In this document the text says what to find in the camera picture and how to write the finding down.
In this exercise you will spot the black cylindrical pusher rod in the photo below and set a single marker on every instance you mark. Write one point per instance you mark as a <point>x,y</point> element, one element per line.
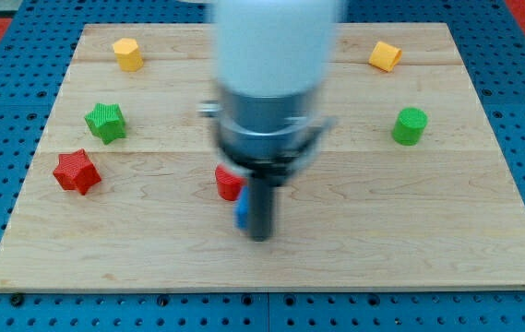
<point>260,218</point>

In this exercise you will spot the green star block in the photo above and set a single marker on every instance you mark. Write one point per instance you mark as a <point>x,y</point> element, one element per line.
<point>106,122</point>

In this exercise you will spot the yellow pentagon block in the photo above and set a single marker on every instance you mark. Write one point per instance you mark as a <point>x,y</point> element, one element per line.
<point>385,56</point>

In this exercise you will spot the green cylinder block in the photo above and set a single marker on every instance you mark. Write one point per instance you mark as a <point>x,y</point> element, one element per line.
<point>409,126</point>

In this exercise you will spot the red star block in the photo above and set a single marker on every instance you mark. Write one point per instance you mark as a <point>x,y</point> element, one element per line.
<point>76,172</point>

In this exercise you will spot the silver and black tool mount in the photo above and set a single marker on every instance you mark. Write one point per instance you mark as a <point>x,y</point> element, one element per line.
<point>269,138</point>

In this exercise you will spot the wooden board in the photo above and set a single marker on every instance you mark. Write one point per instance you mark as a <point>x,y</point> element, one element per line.
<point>369,215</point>

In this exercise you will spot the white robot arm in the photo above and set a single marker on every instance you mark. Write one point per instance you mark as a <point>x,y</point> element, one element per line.
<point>270,62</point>

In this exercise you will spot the yellow hexagon block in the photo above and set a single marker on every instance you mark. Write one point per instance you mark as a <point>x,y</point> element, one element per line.
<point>128,55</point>

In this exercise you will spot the blue triangle block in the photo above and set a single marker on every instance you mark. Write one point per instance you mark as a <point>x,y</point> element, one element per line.
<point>241,209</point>

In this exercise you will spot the red cylinder block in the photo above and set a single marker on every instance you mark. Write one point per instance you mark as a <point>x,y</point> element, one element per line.
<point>229,185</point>

